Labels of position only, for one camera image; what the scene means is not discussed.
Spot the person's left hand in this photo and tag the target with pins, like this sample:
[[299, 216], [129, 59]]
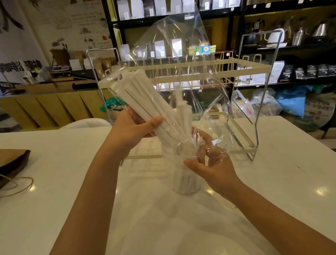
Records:
[[126, 135]]

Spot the person's right hand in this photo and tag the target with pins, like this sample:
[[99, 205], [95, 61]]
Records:
[[219, 172]]

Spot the person's right thumb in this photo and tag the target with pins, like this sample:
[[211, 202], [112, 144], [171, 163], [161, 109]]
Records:
[[194, 165]]

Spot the person's left thumb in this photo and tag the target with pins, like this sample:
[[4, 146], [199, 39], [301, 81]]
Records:
[[152, 124]]

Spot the bundle of white straws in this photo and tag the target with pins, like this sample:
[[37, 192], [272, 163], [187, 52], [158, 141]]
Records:
[[147, 105]]

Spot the clear plastic bag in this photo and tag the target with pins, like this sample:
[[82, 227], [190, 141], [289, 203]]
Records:
[[183, 36]]

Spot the person's left forearm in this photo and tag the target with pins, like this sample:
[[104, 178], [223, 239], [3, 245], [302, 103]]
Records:
[[91, 199]]

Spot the person's right forearm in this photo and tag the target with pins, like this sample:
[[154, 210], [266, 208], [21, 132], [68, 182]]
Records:
[[273, 223]]

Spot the clear glass cup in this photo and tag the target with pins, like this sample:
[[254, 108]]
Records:
[[187, 184]]

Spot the green plastic bag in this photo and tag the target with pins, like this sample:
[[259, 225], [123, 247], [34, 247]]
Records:
[[111, 105]]

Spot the white chair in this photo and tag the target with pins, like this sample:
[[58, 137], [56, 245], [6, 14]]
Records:
[[85, 123]]

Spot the row of labelled coffee pouches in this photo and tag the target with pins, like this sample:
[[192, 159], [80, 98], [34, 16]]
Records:
[[160, 48]]

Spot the brown paper pouches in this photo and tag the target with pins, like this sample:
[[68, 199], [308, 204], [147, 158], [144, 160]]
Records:
[[102, 67]]

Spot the colourful small box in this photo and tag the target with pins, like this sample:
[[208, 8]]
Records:
[[206, 50]]

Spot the crumpled clear plastic bags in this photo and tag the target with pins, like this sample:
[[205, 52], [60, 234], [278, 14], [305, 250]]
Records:
[[265, 103]]

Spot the white card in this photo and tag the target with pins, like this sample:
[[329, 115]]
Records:
[[76, 64]]

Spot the wooden counter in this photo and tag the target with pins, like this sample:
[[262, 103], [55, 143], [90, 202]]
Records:
[[52, 105]]

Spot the wooden planter box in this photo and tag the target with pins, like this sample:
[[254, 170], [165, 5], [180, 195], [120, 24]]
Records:
[[59, 57]]

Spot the blue plastic bag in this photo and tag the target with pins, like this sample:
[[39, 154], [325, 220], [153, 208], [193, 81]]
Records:
[[294, 103]]

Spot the row of white pouches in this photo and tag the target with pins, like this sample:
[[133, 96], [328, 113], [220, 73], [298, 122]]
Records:
[[136, 8]]

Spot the white box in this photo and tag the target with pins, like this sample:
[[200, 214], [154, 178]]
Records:
[[277, 71]]

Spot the black coffee bag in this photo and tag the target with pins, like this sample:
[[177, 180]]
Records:
[[332, 70], [286, 73], [323, 70], [300, 73], [312, 71]]

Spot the printed burlap sack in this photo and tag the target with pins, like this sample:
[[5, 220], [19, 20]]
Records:
[[319, 111]]

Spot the black kettle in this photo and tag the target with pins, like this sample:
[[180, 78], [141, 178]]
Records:
[[254, 34]]

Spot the black shelving unit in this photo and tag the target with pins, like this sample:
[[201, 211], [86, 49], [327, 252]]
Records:
[[236, 15]]

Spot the white electric kettle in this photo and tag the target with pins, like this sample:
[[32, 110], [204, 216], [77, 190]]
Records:
[[274, 36]]

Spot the white banner black calligraphy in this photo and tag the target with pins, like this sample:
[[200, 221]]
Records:
[[15, 39]]

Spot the small steel kettle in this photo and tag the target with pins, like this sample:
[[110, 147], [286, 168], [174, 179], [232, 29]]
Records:
[[298, 36]]

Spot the steel gooseneck kettle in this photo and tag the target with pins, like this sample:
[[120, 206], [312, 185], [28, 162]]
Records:
[[320, 30]]

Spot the illustrated wall poster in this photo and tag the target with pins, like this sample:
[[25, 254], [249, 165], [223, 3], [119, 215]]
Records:
[[70, 23]]

